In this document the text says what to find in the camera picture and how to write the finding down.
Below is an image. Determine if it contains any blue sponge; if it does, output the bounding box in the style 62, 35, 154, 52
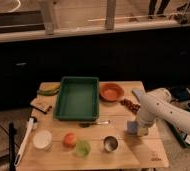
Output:
127, 121, 138, 134

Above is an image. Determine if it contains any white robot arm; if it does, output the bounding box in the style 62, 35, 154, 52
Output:
132, 88, 190, 135

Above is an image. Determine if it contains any green plastic tray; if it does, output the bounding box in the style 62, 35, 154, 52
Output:
53, 77, 99, 122

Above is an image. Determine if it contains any bunch of dark grapes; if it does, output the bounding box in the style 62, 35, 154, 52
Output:
120, 99, 140, 114

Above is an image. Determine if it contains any metal cup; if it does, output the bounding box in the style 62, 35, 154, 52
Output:
103, 136, 118, 152

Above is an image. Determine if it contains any light blue cloth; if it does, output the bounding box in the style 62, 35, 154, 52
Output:
132, 88, 145, 101

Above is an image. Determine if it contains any green bin with items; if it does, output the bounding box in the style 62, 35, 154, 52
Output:
168, 124, 190, 148

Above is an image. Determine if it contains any orange bowl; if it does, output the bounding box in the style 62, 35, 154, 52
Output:
100, 83, 124, 102

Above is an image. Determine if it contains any dark device on floor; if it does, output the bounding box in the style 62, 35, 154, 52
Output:
170, 87, 190, 101

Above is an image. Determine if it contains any green cup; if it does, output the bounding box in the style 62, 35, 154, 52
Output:
74, 140, 91, 157

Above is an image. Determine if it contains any orange tomato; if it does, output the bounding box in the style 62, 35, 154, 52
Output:
63, 133, 77, 148

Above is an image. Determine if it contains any green cucumber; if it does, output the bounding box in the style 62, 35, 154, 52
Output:
37, 89, 59, 96

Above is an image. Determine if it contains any white round container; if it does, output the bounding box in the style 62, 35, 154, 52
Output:
33, 130, 52, 150

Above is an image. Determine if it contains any brown wooden block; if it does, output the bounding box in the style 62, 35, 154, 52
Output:
30, 98, 52, 114

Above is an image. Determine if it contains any yellow banana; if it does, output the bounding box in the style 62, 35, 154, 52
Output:
39, 84, 59, 93

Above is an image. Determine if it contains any black pole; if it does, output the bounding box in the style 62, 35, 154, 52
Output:
9, 123, 16, 171

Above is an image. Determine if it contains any white handled brush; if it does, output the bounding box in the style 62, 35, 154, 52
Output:
14, 117, 34, 167

